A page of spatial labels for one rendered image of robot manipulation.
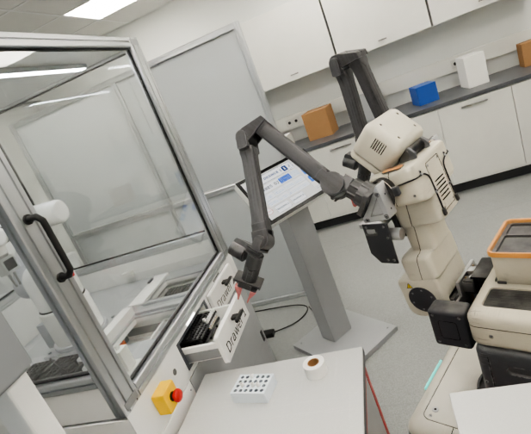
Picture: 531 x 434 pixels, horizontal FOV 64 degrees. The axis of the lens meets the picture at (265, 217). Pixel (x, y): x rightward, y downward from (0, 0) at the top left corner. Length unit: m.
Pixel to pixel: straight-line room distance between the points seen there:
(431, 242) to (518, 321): 0.38
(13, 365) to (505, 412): 1.01
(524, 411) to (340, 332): 1.71
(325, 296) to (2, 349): 2.10
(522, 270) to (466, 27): 3.77
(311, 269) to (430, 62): 3.03
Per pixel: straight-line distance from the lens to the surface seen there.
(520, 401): 1.21
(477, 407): 1.20
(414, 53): 4.91
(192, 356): 1.57
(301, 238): 2.44
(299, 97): 4.95
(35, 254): 1.16
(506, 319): 1.38
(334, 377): 1.37
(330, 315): 2.67
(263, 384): 1.40
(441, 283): 1.60
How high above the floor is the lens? 1.62
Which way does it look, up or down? 16 degrees down
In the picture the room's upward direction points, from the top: 22 degrees counter-clockwise
